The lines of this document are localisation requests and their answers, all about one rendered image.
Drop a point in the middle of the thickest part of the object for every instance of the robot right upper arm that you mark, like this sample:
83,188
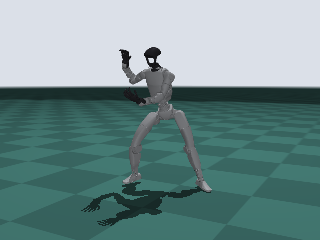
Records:
136,79

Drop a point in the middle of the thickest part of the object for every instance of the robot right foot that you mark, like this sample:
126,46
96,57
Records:
132,179

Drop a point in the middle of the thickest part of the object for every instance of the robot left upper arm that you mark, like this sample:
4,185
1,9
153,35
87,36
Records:
168,79

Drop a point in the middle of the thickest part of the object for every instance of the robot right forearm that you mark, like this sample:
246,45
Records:
127,71

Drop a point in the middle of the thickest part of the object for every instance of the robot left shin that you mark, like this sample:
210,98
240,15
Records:
196,163

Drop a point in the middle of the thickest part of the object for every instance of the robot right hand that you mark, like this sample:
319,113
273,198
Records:
126,57

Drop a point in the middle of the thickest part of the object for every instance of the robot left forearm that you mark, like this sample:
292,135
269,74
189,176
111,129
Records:
153,100

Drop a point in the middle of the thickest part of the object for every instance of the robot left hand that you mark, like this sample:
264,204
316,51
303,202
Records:
134,98

